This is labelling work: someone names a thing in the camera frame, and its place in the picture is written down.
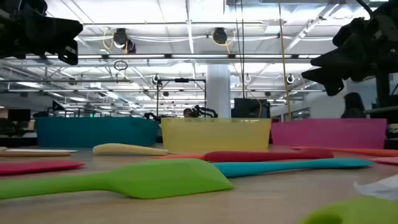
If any pink silicone spatula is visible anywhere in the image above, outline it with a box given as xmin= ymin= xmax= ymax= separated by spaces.
xmin=369 ymin=156 xmax=398 ymax=166

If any black monitor stand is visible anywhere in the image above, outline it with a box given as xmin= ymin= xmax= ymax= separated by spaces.
xmin=375 ymin=73 xmax=391 ymax=108

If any pink plastic bin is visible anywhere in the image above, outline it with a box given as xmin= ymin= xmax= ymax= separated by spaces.
xmin=270 ymin=118 xmax=387 ymax=149

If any green silicone spatula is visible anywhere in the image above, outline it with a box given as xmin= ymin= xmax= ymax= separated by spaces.
xmin=0 ymin=157 xmax=234 ymax=200

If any orange silicone spatula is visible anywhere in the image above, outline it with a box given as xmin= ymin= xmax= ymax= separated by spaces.
xmin=290 ymin=145 xmax=398 ymax=157

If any black background monitor box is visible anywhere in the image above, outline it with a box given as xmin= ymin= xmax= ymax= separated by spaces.
xmin=231 ymin=98 xmax=271 ymax=119

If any blue silicone spatula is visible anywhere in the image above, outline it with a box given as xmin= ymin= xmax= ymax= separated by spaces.
xmin=213 ymin=157 xmax=374 ymax=179

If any white structural column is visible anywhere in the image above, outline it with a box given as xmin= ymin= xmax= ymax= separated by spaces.
xmin=206 ymin=63 xmax=231 ymax=118

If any yellow translucent plastic bin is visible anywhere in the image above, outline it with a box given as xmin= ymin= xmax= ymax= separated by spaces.
xmin=160 ymin=117 xmax=272 ymax=152

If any grey desk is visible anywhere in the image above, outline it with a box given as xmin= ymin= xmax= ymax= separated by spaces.
xmin=363 ymin=105 xmax=398 ymax=125

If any yellow hanging cable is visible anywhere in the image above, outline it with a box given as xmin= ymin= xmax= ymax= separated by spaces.
xmin=278 ymin=0 xmax=292 ymax=121

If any red silicone spatula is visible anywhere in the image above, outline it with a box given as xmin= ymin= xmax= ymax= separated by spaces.
xmin=0 ymin=160 xmax=86 ymax=176

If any black ceiling cord reel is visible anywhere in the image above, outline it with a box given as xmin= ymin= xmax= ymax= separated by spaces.
xmin=211 ymin=27 xmax=228 ymax=45
xmin=112 ymin=27 xmax=137 ymax=54

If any black hanging cable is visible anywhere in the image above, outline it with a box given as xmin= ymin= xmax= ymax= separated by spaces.
xmin=234 ymin=0 xmax=246 ymax=99

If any orange silicone spoon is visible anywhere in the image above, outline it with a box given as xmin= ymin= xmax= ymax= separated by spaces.
xmin=152 ymin=153 xmax=206 ymax=160

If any dark background monitor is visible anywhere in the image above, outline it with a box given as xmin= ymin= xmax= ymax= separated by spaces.
xmin=7 ymin=108 xmax=32 ymax=122

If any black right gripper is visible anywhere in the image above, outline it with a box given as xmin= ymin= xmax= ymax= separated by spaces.
xmin=301 ymin=0 xmax=398 ymax=96

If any green silicone spoon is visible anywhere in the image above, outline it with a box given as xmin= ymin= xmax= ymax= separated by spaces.
xmin=297 ymin=174 xmax=398 ymax=224

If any blue plastic bin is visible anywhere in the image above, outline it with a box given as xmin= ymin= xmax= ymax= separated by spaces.
xmin=34 ymin=117 xmax=159 ymax=148

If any light wooden spoon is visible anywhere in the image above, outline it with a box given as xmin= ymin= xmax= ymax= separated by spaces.
xmin=0 ymin=151 xmax=72 ymax=157

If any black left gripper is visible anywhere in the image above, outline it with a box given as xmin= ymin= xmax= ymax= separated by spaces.
xmin=0 ymin=0 xmax=84 ymax=66

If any black background equipment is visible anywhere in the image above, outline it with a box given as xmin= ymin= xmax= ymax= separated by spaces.
xmin=0 ymin=118 xmax=37 ymax=138

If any black coiled cable loop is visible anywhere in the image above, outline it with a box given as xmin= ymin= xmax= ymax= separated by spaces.
xmin=113 ymin=60 xmax=129 ymax=72

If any dark red silicone spoon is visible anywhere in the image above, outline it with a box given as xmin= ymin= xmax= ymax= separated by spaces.
xmin=202 ymin=147 xmax=335 ymax=162

